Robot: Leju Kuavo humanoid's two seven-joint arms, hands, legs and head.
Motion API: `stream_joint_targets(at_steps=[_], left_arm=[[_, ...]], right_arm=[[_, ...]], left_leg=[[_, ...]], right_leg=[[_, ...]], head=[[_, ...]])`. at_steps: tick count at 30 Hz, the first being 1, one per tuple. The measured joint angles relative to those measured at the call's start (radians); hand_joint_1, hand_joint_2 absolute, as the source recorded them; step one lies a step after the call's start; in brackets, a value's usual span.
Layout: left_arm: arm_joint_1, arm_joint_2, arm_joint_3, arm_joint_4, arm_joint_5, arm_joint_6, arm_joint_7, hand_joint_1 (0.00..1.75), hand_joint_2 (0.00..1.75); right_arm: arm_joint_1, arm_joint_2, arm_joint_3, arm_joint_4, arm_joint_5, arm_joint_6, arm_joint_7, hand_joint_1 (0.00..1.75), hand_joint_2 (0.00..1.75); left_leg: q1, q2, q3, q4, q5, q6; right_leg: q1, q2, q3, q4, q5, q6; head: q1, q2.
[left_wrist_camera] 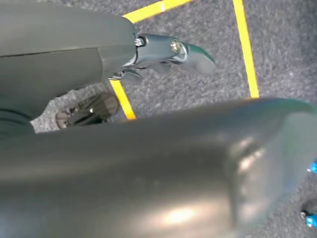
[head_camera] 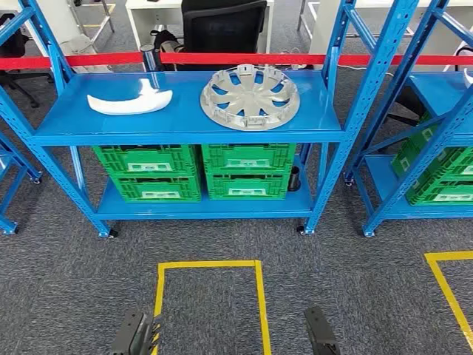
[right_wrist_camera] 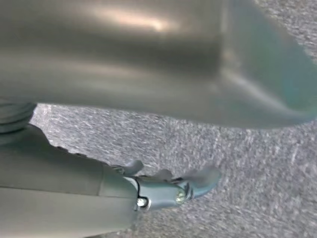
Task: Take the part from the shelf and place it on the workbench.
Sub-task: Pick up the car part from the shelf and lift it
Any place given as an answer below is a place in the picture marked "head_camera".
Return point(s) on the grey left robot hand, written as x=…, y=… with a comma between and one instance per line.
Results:
x=149, y=343

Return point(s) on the silver wheel hubcap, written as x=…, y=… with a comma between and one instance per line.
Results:
x=250, y=100

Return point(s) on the blue metal shelf rack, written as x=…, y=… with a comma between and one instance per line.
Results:
x=185, y=117
x=7, y=226
x=440, y=93

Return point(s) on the white curved plastic part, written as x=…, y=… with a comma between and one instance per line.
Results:
x=121, y=104

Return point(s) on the black cylinder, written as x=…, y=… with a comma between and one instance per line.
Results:
x=293, y=179

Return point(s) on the red barrier belt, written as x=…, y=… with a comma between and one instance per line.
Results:
x=259, y=59
x=92, y=60

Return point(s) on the black backpack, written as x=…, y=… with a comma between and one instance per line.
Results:
x=164, y=38

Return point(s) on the grey fabric bag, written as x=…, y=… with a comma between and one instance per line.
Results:
x=81, y=49

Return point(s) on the black mesh office chair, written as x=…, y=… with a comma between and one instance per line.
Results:
x=222, y=27

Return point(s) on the white power strip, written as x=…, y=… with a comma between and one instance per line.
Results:
x=299, y=66

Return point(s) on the white table with metal legs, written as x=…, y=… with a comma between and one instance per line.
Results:
x=55, y=19

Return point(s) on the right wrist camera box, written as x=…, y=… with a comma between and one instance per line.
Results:
x=319, y=330

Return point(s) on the black-topped chrome barrier post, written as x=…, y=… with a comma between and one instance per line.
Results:
x=148, y=61

